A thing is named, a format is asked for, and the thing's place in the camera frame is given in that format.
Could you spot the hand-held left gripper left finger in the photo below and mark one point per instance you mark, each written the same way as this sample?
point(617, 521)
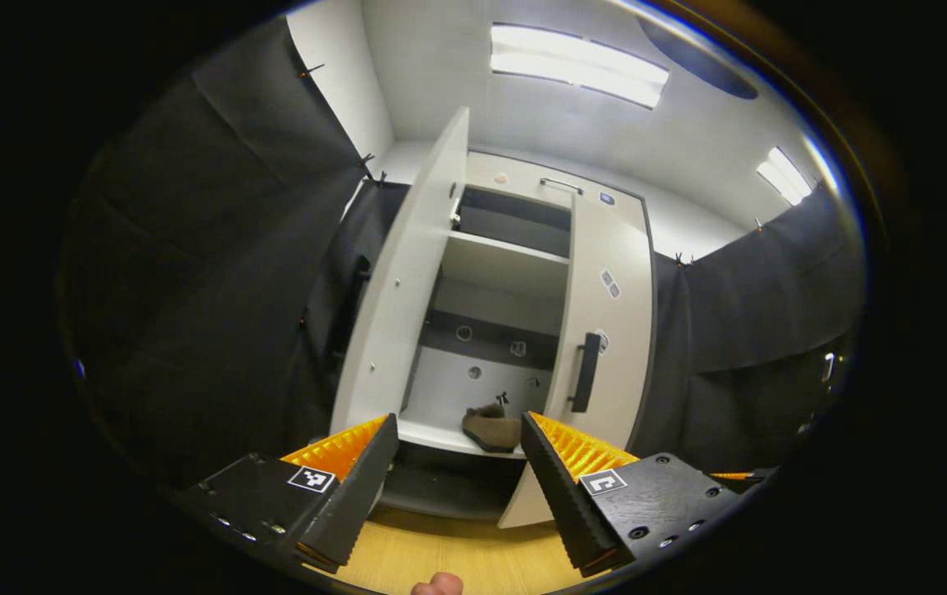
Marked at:
point(362, 487)

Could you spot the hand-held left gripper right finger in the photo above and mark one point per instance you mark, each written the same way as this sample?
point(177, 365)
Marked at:
point(564, 496)

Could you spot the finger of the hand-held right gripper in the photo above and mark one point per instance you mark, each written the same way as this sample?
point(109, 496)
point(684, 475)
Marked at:
point(734, 476)

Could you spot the brown fuzzy shoe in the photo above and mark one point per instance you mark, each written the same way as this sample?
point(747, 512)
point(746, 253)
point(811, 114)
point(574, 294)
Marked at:
point(490, 430)

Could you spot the white cabinet door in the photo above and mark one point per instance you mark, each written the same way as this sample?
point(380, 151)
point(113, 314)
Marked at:
point(403, 289)
point(626, 380)

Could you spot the white shoe cabinet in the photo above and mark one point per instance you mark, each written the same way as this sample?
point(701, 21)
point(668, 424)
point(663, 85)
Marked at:
point(506, 264)

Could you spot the white cabinet drawer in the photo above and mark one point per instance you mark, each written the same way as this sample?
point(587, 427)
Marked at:
point(523, 188)

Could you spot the rectangular ceiling light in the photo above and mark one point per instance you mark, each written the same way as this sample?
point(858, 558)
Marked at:
point(577, 64)
point(783, 175)

